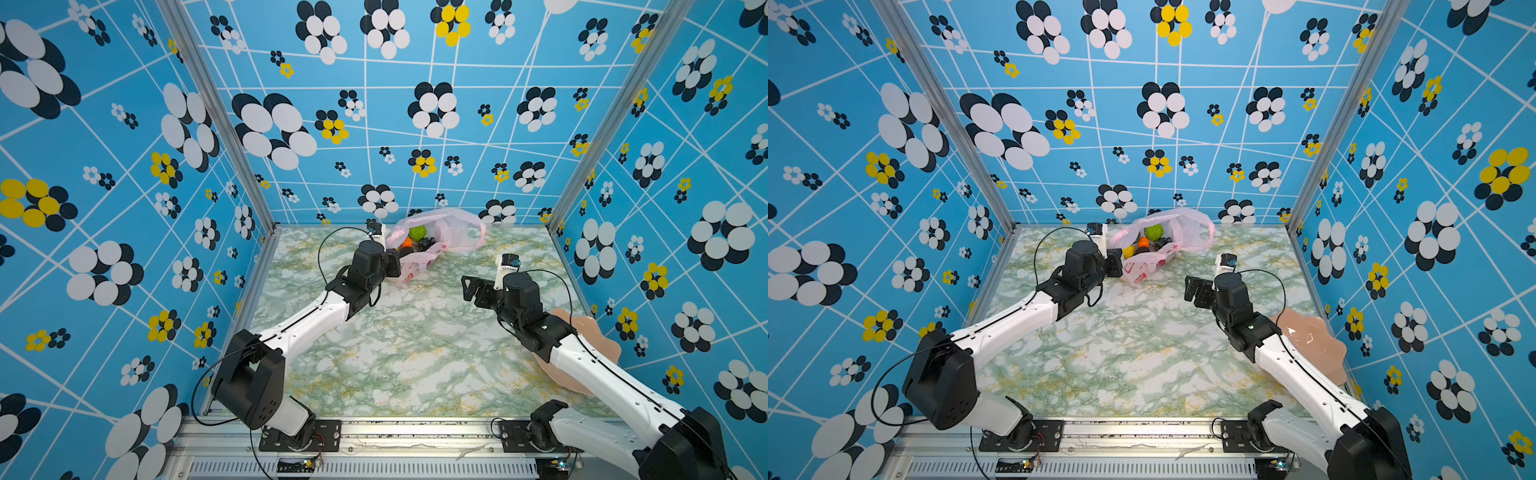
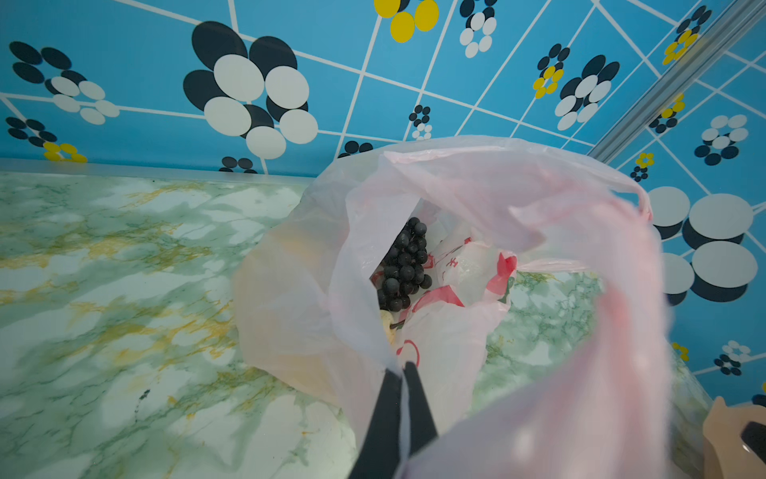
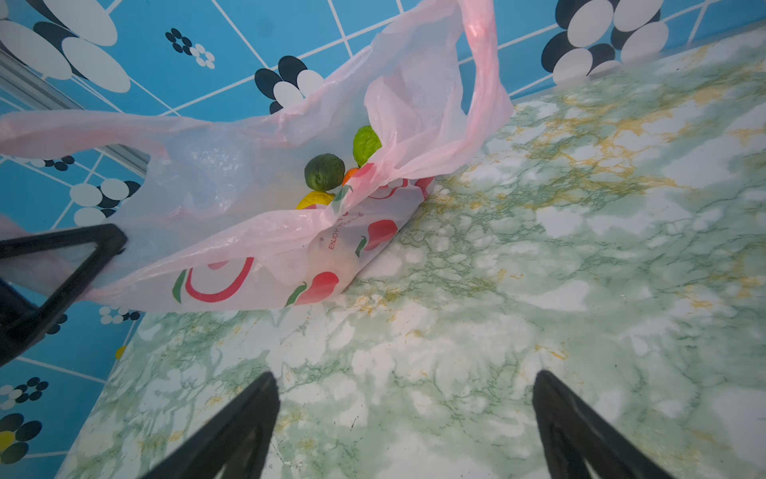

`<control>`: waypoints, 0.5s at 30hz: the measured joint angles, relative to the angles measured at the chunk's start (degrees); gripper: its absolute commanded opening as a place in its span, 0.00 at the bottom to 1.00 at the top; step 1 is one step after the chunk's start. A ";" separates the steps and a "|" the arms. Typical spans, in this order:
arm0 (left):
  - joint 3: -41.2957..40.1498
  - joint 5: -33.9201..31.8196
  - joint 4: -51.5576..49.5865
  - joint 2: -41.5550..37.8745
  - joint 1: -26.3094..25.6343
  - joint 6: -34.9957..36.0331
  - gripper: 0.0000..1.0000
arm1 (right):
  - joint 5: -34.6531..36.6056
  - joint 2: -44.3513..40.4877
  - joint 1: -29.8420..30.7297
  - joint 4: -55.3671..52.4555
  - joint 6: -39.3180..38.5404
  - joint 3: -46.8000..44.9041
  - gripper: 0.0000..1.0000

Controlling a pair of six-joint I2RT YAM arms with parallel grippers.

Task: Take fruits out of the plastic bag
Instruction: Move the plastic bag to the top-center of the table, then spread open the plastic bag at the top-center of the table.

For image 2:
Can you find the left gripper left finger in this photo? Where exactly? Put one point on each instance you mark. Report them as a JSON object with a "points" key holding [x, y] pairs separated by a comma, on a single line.
{"points": [[379, 456]]}

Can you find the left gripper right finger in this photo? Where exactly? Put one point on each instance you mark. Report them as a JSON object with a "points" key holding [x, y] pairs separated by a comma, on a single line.
{"points": [[423, 429]]}

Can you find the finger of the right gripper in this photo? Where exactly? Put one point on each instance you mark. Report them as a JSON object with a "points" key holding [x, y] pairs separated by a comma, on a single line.
{"points": [[753, 437]]}

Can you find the pink wavy plate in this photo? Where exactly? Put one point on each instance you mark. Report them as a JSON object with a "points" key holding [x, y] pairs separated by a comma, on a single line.
{"points": [[725, 455]]}

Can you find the pink plastic bag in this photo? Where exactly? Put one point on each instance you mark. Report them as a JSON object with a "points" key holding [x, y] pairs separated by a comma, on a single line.
{"points": [[621, 406]]}

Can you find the yellow banana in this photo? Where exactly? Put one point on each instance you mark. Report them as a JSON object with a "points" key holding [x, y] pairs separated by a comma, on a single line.
{"points": [[387, 321]]}

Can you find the black grape bunch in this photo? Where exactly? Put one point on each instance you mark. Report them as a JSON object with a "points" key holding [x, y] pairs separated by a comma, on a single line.
{"points": [[401, 274]]}

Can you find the right corner aluminium post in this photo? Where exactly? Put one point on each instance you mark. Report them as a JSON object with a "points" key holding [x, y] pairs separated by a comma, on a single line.
{"points": [[735, 21]]}

